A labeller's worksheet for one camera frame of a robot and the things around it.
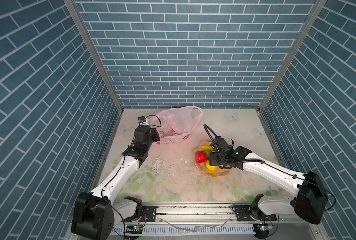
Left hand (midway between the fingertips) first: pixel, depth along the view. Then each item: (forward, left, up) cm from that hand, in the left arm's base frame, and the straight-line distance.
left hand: (155, 128), depth 83 cm
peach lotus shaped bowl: (-16, -27, -17) cm, 35 cm away
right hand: (-14, -31, -9) cm, 35 cm away
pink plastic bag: (+14, -9, -14) cm, 21 cm away
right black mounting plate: (-40, -45, -19) cm, 63 cm away
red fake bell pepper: (-13, -25, -10) cm, 30 cm away
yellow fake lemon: (-18, -32, -14) cm, 40 cm away
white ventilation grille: (-46, -20, -21) cm, 54 cm away
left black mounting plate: (-38, +2, -21) cm, 44 cm away
